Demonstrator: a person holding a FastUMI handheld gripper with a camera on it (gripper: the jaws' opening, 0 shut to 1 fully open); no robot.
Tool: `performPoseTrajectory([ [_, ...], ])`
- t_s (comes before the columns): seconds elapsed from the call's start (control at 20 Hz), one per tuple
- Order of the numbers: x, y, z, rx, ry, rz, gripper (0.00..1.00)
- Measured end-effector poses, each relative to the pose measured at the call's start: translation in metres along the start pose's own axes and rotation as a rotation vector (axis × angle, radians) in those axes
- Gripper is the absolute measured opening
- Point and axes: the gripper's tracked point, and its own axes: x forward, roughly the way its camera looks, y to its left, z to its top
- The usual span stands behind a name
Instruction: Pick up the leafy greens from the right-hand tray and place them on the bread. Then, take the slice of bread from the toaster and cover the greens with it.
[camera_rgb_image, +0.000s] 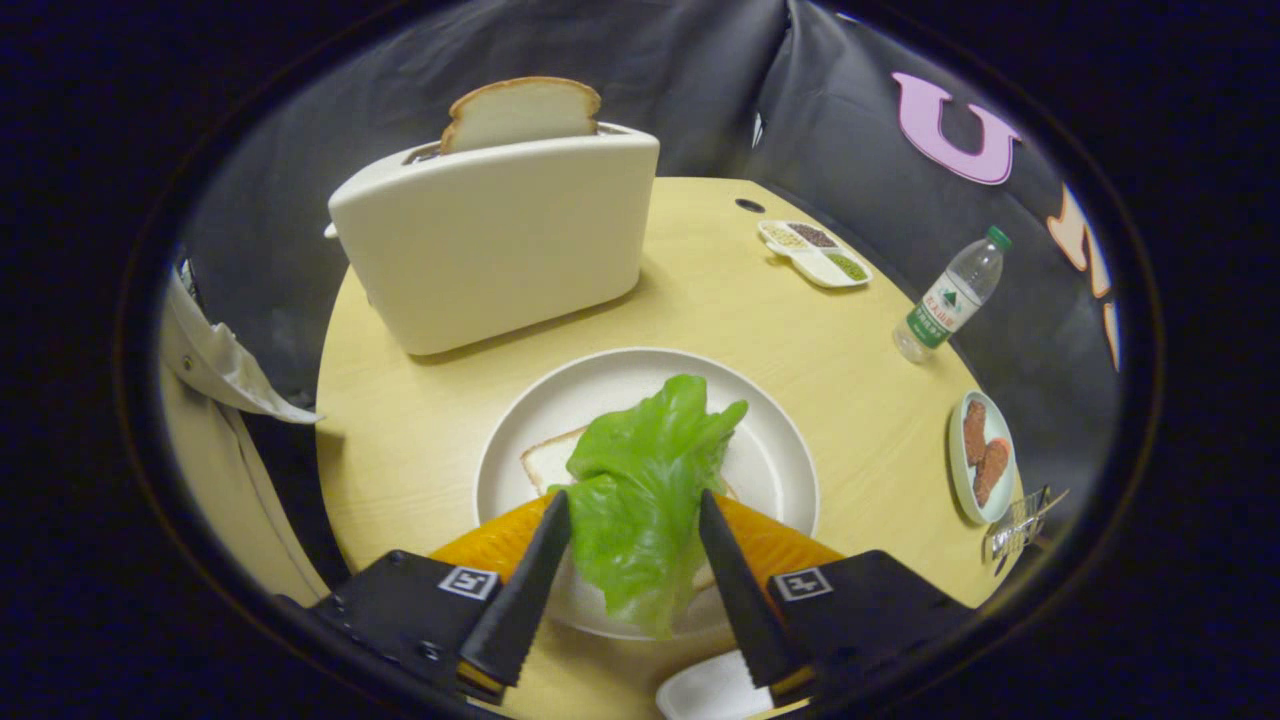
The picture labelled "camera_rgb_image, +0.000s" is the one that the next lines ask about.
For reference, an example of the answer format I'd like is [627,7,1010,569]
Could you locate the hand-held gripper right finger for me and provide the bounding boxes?
[698,489,976,706]

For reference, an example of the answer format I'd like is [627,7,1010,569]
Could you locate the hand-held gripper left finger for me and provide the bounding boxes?
[310,490,573,701]

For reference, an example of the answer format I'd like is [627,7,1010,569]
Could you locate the green lettuce leaf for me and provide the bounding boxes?
[548,374,749,639]

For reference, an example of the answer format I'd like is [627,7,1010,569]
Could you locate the plain bread slice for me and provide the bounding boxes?
[440,77,603,155]

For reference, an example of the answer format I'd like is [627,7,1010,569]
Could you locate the white oval dish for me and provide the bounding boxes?
[655,650,776,720]

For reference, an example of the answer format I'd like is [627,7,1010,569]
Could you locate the bread slice under ham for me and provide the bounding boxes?
[520,427,741,591]

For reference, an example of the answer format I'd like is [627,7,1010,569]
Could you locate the large cream round plate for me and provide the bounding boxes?
[475,347,821,641]

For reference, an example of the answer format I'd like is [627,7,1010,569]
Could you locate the light blue plate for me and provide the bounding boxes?
[947,390,1018,526]

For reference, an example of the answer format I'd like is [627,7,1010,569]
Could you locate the fried chicken piece orange tip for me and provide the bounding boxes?
[973,437,1011,508]

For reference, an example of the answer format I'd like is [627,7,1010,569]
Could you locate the clear utensil holder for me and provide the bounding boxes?
[982,486,1069,563]

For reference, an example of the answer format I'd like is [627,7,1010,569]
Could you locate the white divided seasoning dish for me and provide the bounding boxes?
[757,220,873,290]

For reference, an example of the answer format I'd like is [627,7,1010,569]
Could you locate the clear water bottle green cap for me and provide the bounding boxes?
[893,225,1013,364]

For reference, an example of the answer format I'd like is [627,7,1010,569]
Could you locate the white toaster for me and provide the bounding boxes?
[325,122,661,357]

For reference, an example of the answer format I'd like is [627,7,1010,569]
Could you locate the beige cloth garment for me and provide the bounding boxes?
[160,270,326,606]

